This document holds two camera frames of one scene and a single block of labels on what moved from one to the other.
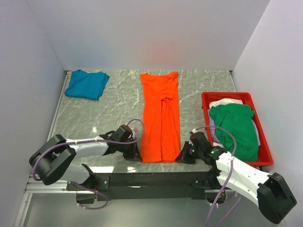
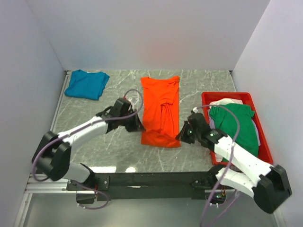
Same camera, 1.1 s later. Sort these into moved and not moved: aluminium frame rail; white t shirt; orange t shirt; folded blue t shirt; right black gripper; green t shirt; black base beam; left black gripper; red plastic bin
Moved: orange t shirt; left black gripper; right black gripper
Not moved: green t shirt; red plastic bin; white t shirt; folded blue t shirt; black base beam; aluminium frame rail
